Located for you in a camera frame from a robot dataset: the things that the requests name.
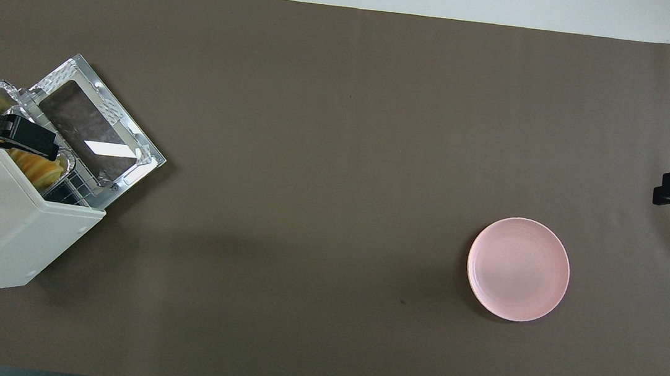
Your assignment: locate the yellow ridged bread roll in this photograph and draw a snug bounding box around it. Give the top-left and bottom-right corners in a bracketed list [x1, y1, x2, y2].
[2, 146, 66, 192]

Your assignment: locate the pink round plate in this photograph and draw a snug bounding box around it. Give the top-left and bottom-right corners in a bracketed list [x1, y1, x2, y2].
[462, 212, 575, 327]

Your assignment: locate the brown table mat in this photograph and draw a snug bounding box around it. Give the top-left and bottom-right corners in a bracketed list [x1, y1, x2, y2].
[0, 0, 670, 376]

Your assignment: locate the glass oven door, metal frame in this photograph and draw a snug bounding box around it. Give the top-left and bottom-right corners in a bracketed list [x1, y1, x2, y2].
[19, 49, 177, 203]

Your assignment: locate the metal wire oven rack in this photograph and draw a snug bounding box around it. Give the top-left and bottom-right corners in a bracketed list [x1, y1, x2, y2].
[42, 149, 112, 210]

